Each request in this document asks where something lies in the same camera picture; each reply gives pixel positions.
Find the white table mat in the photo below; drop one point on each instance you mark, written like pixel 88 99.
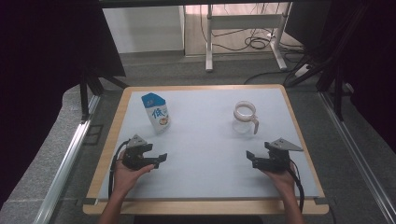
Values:
pixel 202 140

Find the aluminium floor rail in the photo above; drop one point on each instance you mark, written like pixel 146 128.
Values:
pixel 65 168
pixel 358 155

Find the white power strip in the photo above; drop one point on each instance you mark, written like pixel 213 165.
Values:
pixel 302 71

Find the dark curtain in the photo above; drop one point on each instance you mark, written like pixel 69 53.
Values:
pixel 373 62
pixel 40 62

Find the black metal stand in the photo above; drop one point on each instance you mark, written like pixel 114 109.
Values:
pixel 83 99
pixel 337 93

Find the black table clamp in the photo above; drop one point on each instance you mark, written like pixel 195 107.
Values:
pixel 325 201

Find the person's right hand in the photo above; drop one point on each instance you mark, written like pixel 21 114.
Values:
pixel 285 182

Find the white desk frame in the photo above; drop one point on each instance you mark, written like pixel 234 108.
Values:
pixel 246 21

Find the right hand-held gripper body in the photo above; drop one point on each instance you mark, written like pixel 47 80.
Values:
pixel 278 158

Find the glass pitcher with beige rim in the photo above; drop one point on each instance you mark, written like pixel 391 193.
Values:
pixel 246 113

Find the wooden table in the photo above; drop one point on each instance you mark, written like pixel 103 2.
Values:
pixel 202 207

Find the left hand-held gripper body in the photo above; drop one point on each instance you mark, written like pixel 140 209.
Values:
pixel 135 155

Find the blue and white milk carton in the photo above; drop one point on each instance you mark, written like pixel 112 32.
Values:
pixel 157 115

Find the person's left hand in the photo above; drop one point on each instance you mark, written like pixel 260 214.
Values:
pixel 126 179

